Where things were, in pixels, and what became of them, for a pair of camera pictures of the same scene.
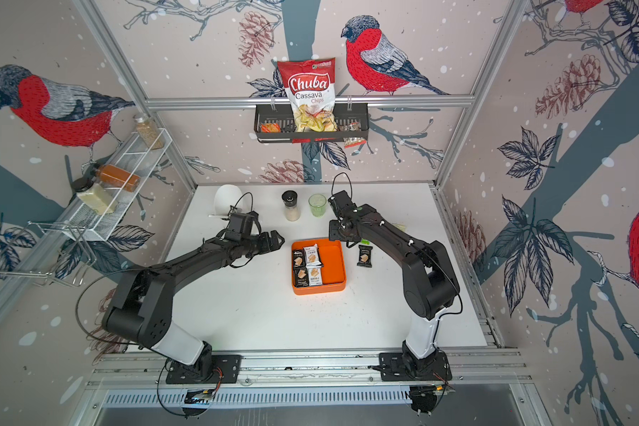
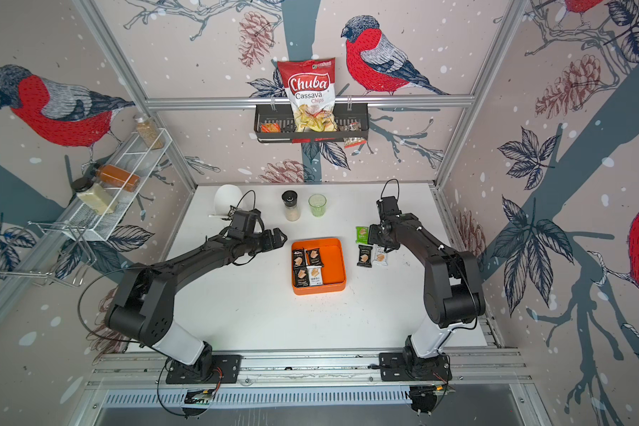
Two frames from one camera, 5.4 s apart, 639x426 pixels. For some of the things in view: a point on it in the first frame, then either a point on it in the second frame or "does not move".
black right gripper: x=332 y=234 -> x=372 y=239
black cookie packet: x=365 y=256 does not move
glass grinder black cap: x=289 y=198 does not move
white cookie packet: x=312 y=256 -> x=381 y=257
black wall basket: x=274 y=123 does not move
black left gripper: x=267 y=245 does not move
